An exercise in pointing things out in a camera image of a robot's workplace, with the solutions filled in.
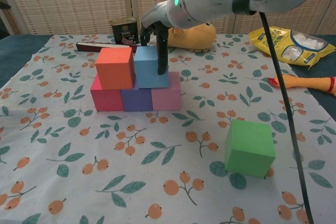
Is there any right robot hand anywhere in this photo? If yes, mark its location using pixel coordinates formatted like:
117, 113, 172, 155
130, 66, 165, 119
140, 0, 179, 75

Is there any light blue foam cube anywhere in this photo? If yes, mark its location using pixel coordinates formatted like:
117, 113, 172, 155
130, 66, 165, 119
134, 46, 170, 89

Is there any orange foam cube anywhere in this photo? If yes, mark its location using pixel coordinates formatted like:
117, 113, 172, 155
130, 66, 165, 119
95, 47, 135, 90

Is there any light pink foam cube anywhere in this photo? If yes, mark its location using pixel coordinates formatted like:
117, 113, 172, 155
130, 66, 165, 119
151, 71, 182, 111

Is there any magenta foam cube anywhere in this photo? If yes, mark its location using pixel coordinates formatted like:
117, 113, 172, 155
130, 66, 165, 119
90, 74, 124, 112

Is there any gold black tin can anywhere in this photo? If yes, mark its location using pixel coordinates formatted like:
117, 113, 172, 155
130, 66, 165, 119
110, 17, 142, 45

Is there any yellow plush duck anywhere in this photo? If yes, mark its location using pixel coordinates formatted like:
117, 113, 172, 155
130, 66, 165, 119
167, 23, 217, 52

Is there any long dark red box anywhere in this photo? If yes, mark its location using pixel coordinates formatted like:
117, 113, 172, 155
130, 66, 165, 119
75, 40, 140, 54

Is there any purple foam cube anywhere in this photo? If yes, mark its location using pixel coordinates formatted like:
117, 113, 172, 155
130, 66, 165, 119
120, 81, 153, 112

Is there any yellow marshmallow bag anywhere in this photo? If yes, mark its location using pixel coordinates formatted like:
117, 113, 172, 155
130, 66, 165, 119
248, 25, 336, 71

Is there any green foam cube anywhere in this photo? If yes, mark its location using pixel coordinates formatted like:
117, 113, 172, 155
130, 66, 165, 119
224, 119, 276, 178

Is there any floral print tablecloth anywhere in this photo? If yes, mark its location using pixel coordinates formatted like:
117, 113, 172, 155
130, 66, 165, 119
0, 34, 336, 224

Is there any yellow rubber chicken toy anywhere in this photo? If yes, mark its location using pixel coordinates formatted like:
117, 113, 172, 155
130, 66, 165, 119
267, 74, 336, 97

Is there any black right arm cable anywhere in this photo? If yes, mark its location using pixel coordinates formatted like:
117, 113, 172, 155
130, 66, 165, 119
258, 11, 314, 224

